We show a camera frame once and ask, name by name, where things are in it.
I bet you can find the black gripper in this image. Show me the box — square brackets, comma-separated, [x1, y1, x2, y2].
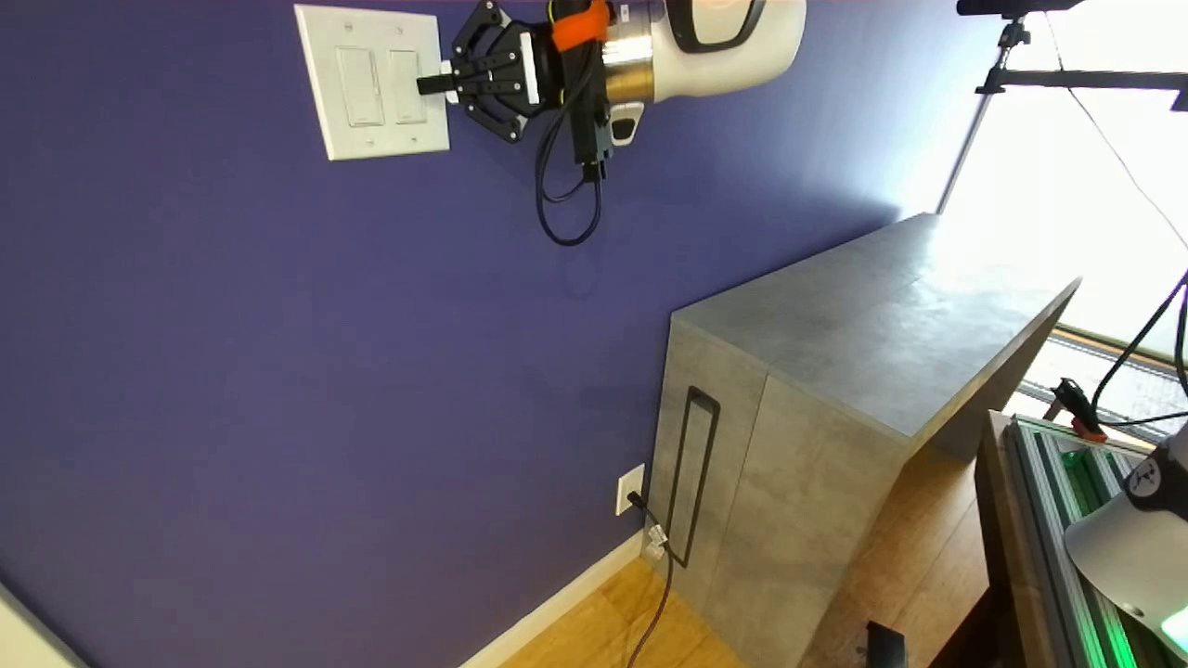
[414, 0, 611, 149]

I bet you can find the white rocker switch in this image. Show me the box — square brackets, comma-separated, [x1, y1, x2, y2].
[328, 44, 386, 134]
[375, 44, 433, 132]

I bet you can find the robot cart with green light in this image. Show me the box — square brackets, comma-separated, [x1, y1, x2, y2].
[972, 410, 1188, 668]

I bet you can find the grey concrete console table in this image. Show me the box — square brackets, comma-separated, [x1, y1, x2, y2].
[647, 207, 1083, 668]

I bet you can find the black and red clamp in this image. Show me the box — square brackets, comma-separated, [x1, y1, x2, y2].
[1048, 375, 1111, 446]

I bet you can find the small black floor object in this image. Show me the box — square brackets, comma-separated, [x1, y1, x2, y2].
[861, 620, 909, 668]

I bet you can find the white panel corner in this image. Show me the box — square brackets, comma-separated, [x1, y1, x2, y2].
[0, 579, 91, 668]

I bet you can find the orange wrist strap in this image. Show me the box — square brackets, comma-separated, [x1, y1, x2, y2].
[547, 0, 615, 57]

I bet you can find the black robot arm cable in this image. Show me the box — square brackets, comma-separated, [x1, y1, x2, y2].
[532, 48, 611, 250]

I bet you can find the white double switch wall plate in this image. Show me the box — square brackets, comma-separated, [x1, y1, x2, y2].
[289, 6, 453, 168]

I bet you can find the white wall power outlet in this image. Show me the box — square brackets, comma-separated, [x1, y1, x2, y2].
[611, 462, 648, 521]

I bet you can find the black power cord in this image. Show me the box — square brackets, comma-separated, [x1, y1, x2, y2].
[622, 492, 679, 668]

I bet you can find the black cable beside cart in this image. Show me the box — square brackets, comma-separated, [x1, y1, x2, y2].
[1083, 271, 1188, 435]

